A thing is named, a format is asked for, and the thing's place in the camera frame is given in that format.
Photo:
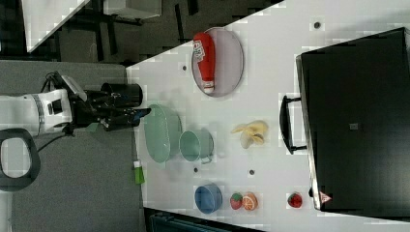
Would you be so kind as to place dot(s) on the green marker bottle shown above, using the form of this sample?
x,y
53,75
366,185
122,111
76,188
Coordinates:
x,y
138,172

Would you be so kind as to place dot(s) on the grey oval plate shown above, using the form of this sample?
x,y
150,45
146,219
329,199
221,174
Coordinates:
x,y
229,62

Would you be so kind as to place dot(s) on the black oven appliance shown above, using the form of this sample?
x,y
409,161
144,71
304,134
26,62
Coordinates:
x,y
355,102

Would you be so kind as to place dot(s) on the peeled toy banana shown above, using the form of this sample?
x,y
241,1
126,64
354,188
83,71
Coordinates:
x,y
252,133

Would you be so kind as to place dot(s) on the white background table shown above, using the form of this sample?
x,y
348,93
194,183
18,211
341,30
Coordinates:
x,y
43,17

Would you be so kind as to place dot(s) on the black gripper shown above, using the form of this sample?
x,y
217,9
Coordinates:
x,y
91,111

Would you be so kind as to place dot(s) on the blue cup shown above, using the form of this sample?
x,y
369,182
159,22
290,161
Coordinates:
x,y
208,198

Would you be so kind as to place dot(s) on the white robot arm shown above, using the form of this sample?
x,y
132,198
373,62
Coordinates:
x,y
27,117

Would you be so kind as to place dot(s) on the upper black cylinder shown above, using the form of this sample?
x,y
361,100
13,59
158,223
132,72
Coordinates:
x,y
127,95

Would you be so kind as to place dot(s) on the green mug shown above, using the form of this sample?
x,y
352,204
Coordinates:
x,y
196,145

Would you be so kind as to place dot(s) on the red toy strawberry near oven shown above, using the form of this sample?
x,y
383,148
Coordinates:
x,y
295,200

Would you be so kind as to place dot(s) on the green perforated colander bowl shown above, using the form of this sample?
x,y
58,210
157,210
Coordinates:
x,y
162,128

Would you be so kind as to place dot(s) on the red ketchup bottle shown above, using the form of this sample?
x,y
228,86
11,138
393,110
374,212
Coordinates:
x,y
205,54

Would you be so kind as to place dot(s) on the toy orange half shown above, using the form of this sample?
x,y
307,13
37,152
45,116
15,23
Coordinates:
x,y
249,201

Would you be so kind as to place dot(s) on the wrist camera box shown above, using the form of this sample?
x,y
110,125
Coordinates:
x,y
75,87

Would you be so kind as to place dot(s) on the black oven door handle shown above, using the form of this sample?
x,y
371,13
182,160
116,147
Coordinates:
x,y
285,125

